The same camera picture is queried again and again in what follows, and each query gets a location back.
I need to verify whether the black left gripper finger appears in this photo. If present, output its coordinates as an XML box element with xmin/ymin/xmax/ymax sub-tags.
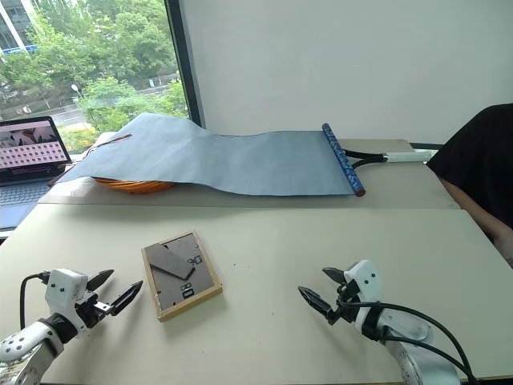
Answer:
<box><xmin>109</xmin><ymin>280</ymin><xmax>144</xmax><ymax>317</ymax></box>
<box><xmin>85</xmin><ymin>269</ymin><xmax>115</xmax><ymax>292</ymax></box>

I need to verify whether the dark window frame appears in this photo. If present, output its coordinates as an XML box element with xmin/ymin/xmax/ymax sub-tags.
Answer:
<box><xmin>164</xmin><ymin>0</ymin><xmax>208</xmax><ymax>130</ymax></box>

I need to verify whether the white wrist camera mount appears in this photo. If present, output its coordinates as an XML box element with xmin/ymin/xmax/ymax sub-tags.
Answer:
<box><xmin>343</xmin><ymin>259</ymin><xmax>384</xmax><ymax>334</ymax></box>
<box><xmin>44</xmin><ymin>269</ymin><xmax>90</xmax><ymax>334</ymax></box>

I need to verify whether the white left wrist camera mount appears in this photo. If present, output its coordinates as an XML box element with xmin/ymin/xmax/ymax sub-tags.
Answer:
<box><xmin>44</xmin><ymin>269</ymin><xmax>90</xmax><ymax>334</ymax></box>

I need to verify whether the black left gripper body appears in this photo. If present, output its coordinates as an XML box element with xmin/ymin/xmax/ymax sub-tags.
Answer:
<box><xmin>75</xmin><ymin>290</ymin><xmax>112</xmax><ymax>332</ymax></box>

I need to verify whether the open laptop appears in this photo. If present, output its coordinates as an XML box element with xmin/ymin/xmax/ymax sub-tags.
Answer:
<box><xmin>0</xmin><ymin>115</ymin><xmax>74</xmax><ymax>232</ymax></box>

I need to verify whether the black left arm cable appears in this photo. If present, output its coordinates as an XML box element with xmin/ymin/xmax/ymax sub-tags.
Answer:
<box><xmin>19</xmin><ymin>271</ymin><xmax>51</xmax><ymax>330</ymax></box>

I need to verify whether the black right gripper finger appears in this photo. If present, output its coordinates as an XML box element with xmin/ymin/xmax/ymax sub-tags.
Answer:
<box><xmin>297</xmin><ymin>285</ymin><xmax>334</xmax><ymax>318</ymax></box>
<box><xmin>321</xmin><ymin>266</ymin><xmax>348</xmax><ymax>286</ymax></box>

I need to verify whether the orange woven basket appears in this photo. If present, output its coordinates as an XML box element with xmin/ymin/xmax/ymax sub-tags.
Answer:
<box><xmin>92</xmin><ymin>176</ymin><xmax>176</xmax><ymax>197</ymax></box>

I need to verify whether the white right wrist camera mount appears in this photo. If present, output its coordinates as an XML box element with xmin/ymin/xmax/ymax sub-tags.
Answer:
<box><xmin>343</xmin><ymin>259</ymin><xmax>384</xmax><ymax>334</ymax></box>

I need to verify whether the blue hanging scroll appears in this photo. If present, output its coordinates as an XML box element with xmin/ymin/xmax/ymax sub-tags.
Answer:
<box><xmin>47</xmin><ymin>111</ymin><xmax>366</xmax><ymax>198</ymax></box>

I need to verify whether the person in black shirt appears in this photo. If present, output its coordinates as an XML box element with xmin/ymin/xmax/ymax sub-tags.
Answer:
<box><xmin>425</xmin><ymin>103</ymin><xmax>513</xmax><ymax>230</ymax></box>

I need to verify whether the wooden picture frame face-down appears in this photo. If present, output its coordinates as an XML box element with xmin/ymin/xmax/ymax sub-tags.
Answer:
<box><xmin>140</xmin><ymin>229</ymin><xmax>224</xmax><ymax>323</ymax></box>

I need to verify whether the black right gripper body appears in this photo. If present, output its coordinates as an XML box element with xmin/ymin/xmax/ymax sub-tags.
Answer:
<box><xmin>326</xmin><ymin>280</ymin><xmax>361</xmax><ymax>326</ymax></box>

